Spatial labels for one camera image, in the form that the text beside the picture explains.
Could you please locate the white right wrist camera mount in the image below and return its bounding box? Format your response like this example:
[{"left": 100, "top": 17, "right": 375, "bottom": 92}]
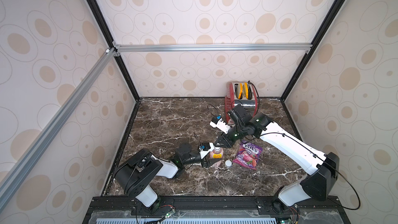
[{"left": 210, "top": 115, "right": 231, "bottom": 134}]

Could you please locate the black toaster power cable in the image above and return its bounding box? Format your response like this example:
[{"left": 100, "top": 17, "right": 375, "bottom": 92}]
[{"left": 247, "top": 80, "right": 261, "bottom": 114}]

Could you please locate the aluminium horizontal frame bar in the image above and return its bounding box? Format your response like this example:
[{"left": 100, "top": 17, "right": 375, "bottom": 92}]
[{"left": 112, "top": 43, "right": 313, "bottom": 54}]

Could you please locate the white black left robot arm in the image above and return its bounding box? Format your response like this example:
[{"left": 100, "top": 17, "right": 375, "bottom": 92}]
[{"left": 114, "top": 143, "right": 221, "bottom": 209}]

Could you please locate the purple candy bag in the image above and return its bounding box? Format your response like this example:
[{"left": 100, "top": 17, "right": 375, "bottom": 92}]
[{"left": 232, "top": 142, "right": 263, "bottom": 170}]

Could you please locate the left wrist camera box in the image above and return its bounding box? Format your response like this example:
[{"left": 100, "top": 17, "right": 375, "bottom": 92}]
[{"left": 199, "top": 143, "right": 215, "bottom": 159}]

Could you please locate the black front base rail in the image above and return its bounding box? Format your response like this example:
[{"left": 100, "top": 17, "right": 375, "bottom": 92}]
[{"left": 83, "top": 196, "right": 350, "bottom": 224}]

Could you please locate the yellow toy toast slice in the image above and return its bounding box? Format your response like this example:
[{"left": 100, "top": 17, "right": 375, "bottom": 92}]
[
  {"left": 243, "top": 83, "right": 251, "bottom": 100},
  {"left": 235, "top": 83, "right": 243, "bottom": 100}
]

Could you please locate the clear pink drink bottle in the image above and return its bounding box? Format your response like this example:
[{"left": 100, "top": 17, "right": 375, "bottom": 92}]
[{"left": 209, "top": 147, "right": 223, "bottom": 167}]

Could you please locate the red and steel toaster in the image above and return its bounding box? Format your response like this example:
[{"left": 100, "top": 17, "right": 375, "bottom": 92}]
[{"left": 224, "top": 82, "right": 259, "bottom": 124}]

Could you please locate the aluminium diagonal frame bar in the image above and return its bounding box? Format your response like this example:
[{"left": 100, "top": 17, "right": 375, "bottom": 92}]
[{"left": 1, "top": 47, "right": 116, "bottom": 211}]

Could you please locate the black right camera cable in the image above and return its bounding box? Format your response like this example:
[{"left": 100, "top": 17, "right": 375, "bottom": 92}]
[{"left": 207, "top": 104, "right": 225, "bottom": 121}]

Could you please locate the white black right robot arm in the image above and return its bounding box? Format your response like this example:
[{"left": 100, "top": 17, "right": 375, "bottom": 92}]
[{"left": 210, "top": 104, "right": 340, "bottom": 213}]

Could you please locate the white loose bottle cap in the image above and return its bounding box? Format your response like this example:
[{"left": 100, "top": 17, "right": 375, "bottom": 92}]
[{"left": 225, "top": 160, "right": 232, "bottom": 168}]

